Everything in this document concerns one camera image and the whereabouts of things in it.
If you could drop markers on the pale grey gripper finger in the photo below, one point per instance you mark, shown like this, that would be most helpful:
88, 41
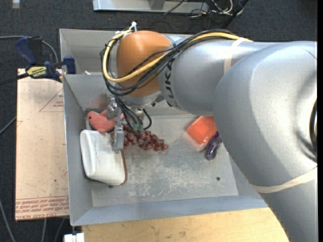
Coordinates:
111, 112
118, 140

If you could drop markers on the pink toy bird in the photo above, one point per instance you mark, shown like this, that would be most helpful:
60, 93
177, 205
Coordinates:
101, 123

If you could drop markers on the white plastic container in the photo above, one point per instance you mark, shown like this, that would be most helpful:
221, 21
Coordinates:
99, 157

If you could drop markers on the red toy grape bunch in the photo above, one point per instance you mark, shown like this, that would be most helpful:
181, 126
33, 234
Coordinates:
147, 140

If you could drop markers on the grey metal bin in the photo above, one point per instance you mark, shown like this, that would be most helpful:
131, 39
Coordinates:
164, 175

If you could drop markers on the orange sponge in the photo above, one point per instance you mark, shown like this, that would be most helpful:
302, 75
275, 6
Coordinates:
202, 131

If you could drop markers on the brown cardboard board red print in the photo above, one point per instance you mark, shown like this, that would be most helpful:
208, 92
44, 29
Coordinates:
40, 147

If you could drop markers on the purple sunglasses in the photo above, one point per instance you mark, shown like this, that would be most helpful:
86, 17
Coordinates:
211, 149

